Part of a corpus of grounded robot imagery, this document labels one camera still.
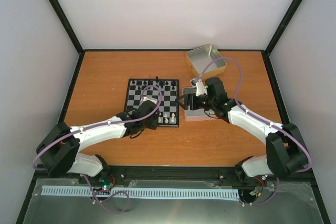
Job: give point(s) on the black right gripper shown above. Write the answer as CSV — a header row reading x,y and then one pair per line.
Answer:
x,y
187,102

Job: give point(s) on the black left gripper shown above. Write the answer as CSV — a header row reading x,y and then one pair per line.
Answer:
x,y
154,125

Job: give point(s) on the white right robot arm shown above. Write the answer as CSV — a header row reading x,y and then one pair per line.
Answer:
x,y
286,153

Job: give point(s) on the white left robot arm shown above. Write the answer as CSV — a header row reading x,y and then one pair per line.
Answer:
x,y
60,151

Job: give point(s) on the silver embossed tin tray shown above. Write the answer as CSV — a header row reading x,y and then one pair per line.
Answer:
x,y
199,114

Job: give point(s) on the black and silver chessboard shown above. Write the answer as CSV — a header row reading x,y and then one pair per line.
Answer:
x,y
148,88

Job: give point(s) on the gold square tin box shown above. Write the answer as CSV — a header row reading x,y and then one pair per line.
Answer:
x,y
197,59

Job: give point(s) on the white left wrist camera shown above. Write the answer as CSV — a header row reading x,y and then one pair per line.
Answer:
x,y
153,100

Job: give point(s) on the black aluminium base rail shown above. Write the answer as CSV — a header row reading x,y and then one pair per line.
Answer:
x,y
222,175

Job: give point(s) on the light blue slotted cable duct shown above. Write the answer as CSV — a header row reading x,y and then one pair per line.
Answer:
x,y
143,193

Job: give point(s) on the black frame post right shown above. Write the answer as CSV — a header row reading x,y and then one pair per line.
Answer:
x,y
289,14

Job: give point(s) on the black frame post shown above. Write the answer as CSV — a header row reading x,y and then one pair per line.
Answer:
x,y
289,14
66,25

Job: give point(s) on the black frame post left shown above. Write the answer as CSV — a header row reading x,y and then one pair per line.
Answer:
x,y
66,25

